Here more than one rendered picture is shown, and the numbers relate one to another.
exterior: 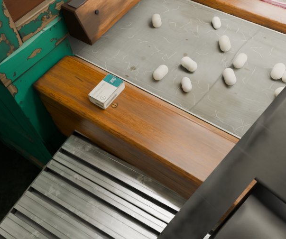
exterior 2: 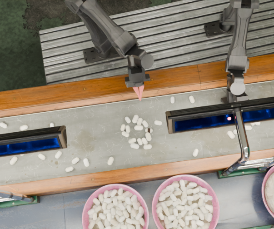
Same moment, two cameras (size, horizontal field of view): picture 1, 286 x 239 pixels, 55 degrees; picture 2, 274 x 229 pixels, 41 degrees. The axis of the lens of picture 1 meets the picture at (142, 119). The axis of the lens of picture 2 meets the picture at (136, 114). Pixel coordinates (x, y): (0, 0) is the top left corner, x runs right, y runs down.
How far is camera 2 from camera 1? 146 cm
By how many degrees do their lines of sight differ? 48
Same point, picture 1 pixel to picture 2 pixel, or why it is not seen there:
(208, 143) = (255, 70)
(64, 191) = not seen: outside the picture
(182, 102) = not seen: outside the picture
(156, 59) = not seen: outside the picture
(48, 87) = not seen: outside the picture
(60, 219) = (272, 32)
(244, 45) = not seen: outside the picture
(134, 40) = not seen: outside the picture
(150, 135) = (272, 59)
